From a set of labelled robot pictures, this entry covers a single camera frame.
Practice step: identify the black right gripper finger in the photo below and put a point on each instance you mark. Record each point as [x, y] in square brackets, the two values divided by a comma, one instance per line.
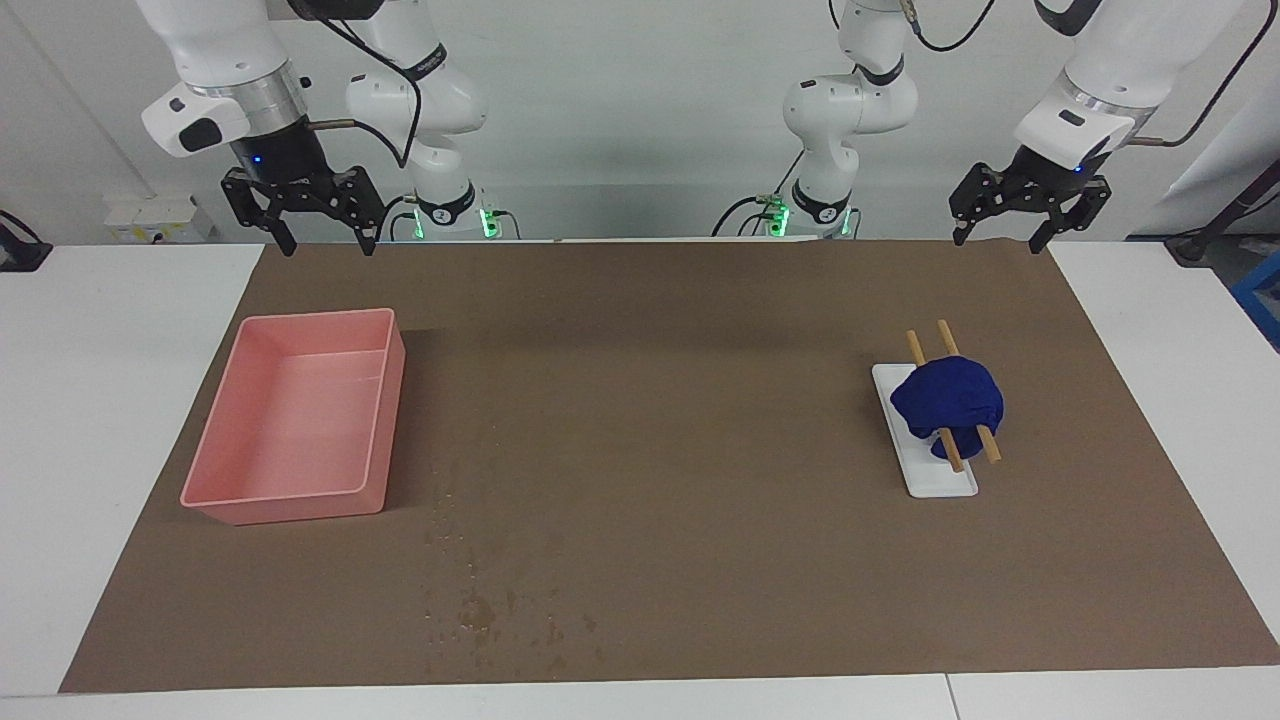
[250, 200]
[365, 205]

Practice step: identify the black clamp device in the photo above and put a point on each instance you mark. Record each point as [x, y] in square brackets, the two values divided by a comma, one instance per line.
[20, 255]

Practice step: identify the dark blue towel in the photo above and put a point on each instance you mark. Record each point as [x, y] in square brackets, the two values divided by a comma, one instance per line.
[950, 395]

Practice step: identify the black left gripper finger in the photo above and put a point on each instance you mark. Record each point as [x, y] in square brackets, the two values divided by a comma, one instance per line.
[1080, 200]
[982, 192]

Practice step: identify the brown table mat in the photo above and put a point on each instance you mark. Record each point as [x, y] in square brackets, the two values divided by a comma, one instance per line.
[650, 450]

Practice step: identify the black stand leg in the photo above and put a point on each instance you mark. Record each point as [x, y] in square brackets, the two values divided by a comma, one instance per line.
[1190, 248]

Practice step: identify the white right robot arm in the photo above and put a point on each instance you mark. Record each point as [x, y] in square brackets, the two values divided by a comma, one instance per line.
[220, 40]

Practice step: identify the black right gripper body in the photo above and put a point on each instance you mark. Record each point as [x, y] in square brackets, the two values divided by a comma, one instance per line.
[285, 160]

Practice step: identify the pink plastic bin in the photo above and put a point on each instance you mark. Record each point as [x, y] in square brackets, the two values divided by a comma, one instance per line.
[300, 420]

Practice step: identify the wooden rack rod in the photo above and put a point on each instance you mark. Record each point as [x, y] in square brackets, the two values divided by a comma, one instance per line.
[946, 336]
[914, 345]

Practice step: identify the white power strip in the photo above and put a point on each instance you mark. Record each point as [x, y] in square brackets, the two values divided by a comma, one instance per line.
[150, 215]

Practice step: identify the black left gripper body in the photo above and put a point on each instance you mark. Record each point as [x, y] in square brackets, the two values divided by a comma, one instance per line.
[1045, 182]

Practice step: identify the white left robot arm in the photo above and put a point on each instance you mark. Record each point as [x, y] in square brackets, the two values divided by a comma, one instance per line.
[850, 110]

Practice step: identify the white towel rack tray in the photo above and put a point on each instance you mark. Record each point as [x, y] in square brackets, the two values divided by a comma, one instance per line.
[935, 482]

